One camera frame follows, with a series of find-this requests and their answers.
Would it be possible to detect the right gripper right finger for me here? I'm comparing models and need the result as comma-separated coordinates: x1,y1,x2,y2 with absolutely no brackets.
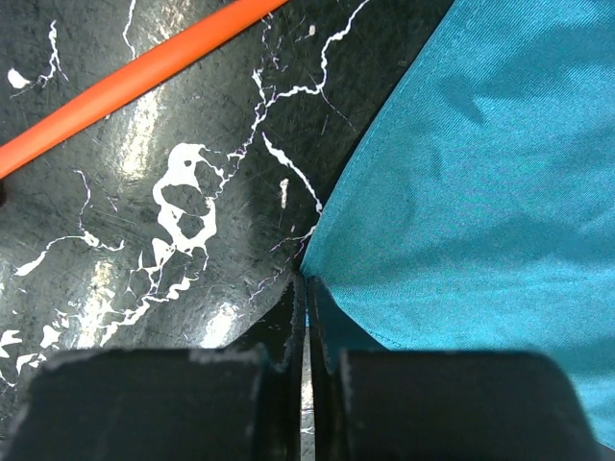
307,278,601,460

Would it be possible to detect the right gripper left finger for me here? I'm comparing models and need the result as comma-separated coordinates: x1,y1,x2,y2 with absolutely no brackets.
1,277,306,460

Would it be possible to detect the teal cloth napkin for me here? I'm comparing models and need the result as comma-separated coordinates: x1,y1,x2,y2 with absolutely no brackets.
302,1,614,446

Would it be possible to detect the orange plastic fork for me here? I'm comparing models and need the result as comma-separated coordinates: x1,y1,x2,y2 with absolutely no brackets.
1,0,286,178

